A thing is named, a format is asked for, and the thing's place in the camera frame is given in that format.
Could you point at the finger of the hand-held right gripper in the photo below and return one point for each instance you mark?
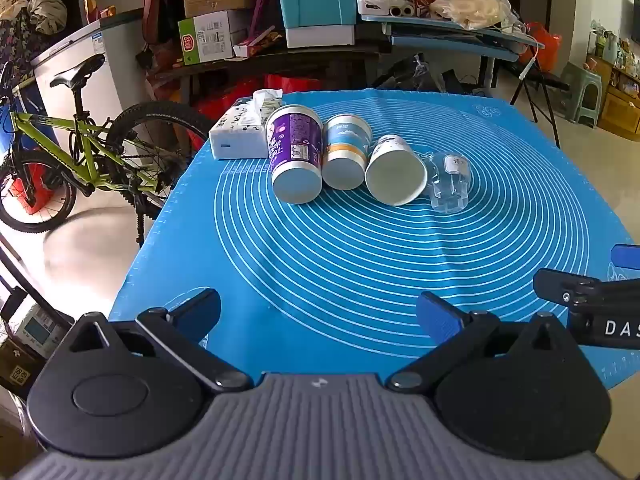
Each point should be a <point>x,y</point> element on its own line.
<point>565,287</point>
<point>627,256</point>

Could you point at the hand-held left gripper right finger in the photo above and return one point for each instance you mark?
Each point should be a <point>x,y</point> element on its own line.
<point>440,316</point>

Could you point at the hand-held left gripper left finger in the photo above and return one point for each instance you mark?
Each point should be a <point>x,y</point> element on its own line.
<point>196,312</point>

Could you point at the clear plastic cup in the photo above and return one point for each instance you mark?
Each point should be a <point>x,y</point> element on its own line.
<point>450,185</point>

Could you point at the blue and white paper cup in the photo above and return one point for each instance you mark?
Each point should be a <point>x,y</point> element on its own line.
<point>345,145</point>

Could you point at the purple paper cup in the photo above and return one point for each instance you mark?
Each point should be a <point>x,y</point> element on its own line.
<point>292,140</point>

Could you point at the blue silicone mat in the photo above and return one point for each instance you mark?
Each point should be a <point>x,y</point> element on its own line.
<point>350,265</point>

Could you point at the wooden cabinet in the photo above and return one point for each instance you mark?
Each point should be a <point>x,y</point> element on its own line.
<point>620,105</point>

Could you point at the white display device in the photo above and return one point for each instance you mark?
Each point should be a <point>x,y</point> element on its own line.
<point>35,327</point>

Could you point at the green plastic stool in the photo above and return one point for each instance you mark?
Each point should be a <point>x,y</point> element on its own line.
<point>582,90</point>

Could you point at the white tissue pack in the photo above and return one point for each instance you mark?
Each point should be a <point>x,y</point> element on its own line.
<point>235,135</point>

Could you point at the black folding chair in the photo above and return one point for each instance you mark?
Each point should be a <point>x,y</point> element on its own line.
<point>542,82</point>

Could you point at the red bag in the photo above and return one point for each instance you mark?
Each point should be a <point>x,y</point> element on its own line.
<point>547,45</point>

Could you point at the green bicycle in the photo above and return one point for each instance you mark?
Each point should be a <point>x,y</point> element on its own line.
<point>60,128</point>

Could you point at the red bags under table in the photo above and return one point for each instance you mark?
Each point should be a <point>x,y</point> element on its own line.
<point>285,85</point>

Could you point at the white refrigerator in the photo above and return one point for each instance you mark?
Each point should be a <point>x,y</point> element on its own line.
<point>117,60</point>

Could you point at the dark table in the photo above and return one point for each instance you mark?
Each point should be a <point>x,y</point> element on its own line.
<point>280,60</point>

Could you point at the blue desk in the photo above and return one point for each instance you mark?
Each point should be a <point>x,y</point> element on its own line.
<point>450,42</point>

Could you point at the green and white carton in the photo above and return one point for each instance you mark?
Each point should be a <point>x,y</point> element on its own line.
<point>215,35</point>

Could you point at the translucent plastic bag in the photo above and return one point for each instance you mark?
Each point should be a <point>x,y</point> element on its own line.
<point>470,5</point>

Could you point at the white flat box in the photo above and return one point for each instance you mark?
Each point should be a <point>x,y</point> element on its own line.
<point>320,36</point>

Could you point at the orange drink bottle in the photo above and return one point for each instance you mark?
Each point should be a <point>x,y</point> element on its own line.
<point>90,7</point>

